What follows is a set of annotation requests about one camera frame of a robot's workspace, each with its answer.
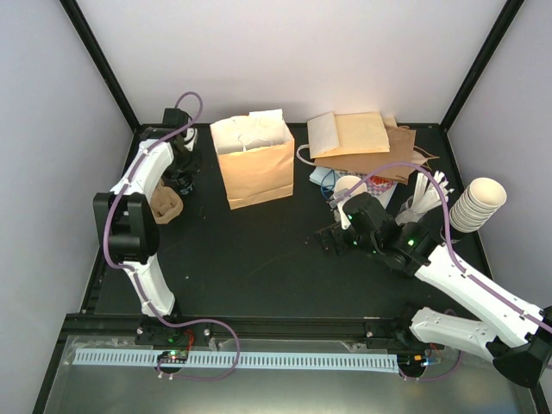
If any black printed paper cup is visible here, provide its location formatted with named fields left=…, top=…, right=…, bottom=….
left=163, top=172, right=193, bottom=197

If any orange paper bag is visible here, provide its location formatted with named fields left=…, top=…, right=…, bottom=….
left=296, top=111, right=391, bottom=166
left=210, top=109, right=295, bottom=210

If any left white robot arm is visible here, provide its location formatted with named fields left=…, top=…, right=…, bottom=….
left=93, top=108, right=201, bottom=344

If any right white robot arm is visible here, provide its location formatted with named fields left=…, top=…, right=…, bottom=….
left=317, top=190, right=551, bottom=388

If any brown pulp cup carrier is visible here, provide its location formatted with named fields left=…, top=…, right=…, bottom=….
left=150, top=179, right=184, bottom=225

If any white paper cup stack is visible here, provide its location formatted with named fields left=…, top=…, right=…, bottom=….
left=333, top=175, right=367, bottom=205

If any brown kraft paper bag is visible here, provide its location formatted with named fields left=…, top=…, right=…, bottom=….
left=314, top=125, right=438, bottom=174

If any tilted paper cup stack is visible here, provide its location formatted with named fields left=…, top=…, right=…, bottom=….
left=449, top=177, right=507, bottom=233

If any small circuit board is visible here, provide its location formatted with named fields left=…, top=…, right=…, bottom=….
left=157, top=350, right=189, bottom=363

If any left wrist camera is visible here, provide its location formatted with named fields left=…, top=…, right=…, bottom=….
left=175, top=128, right=198, bottom=153

